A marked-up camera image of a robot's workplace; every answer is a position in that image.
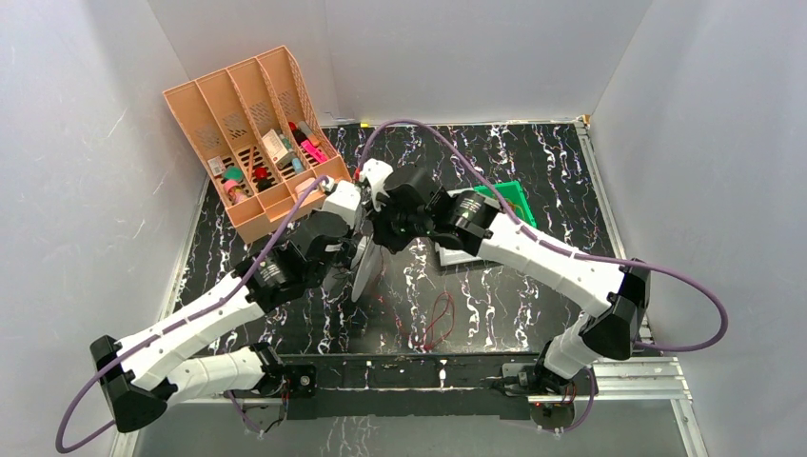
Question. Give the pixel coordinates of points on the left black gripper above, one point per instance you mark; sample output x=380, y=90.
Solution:
x=344, y=250

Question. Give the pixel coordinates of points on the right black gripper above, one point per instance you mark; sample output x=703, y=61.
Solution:
x=382, y=232

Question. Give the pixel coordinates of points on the white perforated filament spool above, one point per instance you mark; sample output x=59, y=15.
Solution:
x=357, y=261

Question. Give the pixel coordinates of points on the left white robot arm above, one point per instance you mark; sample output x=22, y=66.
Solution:
x=146, y=373

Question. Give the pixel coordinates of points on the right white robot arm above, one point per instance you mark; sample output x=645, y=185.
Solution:
x=406, y=203

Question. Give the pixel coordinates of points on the white plastic bin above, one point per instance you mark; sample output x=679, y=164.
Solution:
x=457, y=255

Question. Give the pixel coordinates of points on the pink tape roll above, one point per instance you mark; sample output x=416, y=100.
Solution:
x=233, y=185

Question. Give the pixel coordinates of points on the white label box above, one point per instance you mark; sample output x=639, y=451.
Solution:
x=276, y=150

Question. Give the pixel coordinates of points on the green plastic bin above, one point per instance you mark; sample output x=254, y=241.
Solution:
x=515, y=198

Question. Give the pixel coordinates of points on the peach desk file organizer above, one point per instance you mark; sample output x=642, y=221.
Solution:
x=224, y=116

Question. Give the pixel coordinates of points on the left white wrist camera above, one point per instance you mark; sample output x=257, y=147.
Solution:
x=342, y=198

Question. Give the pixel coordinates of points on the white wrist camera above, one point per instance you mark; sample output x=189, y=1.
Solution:
x=372, y=176
x=342, y=198

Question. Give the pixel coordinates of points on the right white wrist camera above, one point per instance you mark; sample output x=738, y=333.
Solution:
x=372, y=176

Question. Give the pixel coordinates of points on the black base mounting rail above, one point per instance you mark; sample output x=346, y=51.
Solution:
x=500, y=384

